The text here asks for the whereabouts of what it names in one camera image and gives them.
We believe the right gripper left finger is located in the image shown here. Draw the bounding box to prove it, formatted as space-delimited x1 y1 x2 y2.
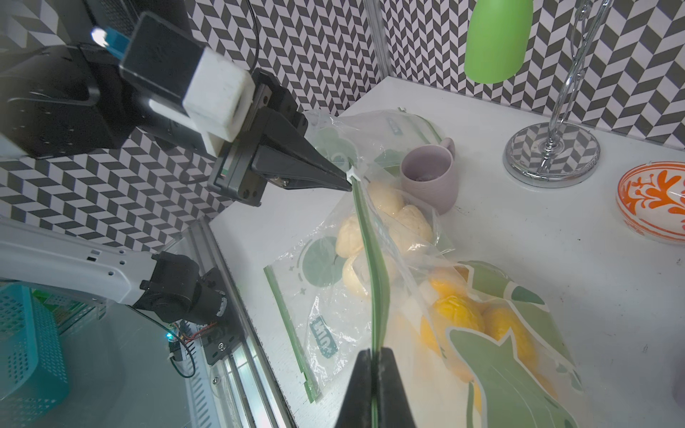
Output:
335 350 372 428

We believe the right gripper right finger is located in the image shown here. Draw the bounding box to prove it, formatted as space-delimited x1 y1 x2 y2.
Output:
376 348 416 428

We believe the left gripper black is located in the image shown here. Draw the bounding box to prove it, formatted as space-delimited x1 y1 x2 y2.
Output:
207 69 352 207

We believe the zip bag with orange fruit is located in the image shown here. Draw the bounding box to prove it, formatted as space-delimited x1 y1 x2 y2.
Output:
346 165 587 428

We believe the zip bag with green pears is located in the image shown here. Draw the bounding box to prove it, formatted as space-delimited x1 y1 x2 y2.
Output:
304 108 444 176

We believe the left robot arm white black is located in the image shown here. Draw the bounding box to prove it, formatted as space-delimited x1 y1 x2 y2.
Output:
1 1 351 325

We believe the yellow pear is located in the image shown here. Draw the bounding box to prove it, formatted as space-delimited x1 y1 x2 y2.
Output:
428 266 469 298
481 304 536 370
420 295 485 353

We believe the zip bag with beige fruit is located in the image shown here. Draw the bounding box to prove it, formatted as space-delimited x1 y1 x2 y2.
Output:
264 172 455 402

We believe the lilac mug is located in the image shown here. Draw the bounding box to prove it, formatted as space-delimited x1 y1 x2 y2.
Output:
401 137 458 215

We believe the green plastic goblet upside down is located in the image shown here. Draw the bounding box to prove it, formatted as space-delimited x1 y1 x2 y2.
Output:
464 0 533 85

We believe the chrome mug tree stand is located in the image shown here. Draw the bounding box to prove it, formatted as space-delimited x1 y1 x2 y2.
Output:
503 0 613 188

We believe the teal plastic crate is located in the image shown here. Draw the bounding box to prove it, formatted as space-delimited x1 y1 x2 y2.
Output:
1 283 70 427

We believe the orange patterned small bowl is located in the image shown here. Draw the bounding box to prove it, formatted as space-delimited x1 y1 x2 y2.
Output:
615 162 684 245

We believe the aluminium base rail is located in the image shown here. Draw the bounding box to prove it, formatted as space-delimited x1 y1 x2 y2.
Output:
165 218 296 427

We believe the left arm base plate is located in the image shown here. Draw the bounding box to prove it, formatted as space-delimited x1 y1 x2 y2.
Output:
201 267 245 366

